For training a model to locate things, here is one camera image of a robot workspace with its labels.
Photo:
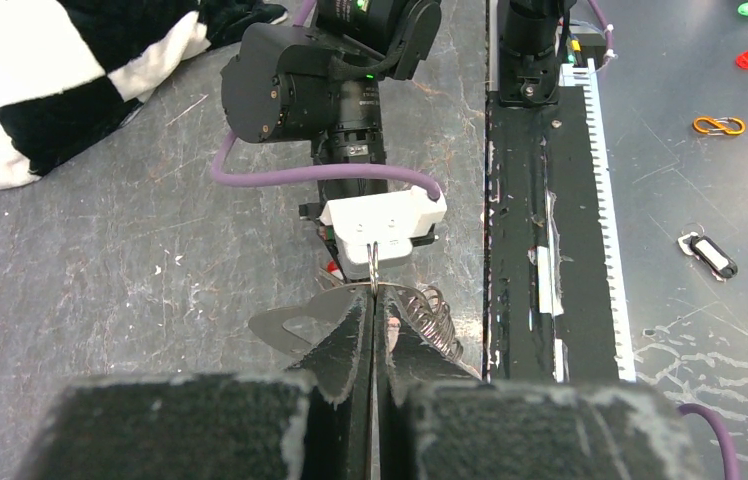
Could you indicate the orange S-shaped carabiner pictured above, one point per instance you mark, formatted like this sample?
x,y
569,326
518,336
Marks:
x,y
724,126

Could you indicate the black key tag spare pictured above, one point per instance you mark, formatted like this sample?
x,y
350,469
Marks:
x,y
704,249

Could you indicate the black white checkered blanket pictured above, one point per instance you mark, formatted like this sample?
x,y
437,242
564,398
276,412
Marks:
x,y
73,72

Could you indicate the white toothed cable duct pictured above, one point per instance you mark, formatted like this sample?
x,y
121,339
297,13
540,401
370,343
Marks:
x,y
587,78

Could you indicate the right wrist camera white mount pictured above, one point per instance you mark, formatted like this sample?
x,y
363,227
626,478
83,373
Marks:
x,y
380,225

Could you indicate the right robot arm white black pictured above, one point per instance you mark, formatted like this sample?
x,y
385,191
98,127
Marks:
x,y
317,80

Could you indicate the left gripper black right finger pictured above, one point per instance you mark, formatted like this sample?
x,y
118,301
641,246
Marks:
x,y
408,367

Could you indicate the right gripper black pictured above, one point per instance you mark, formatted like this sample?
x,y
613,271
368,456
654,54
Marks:
x,y
374,245

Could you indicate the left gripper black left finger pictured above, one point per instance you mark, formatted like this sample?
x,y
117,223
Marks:
x,y
337,440

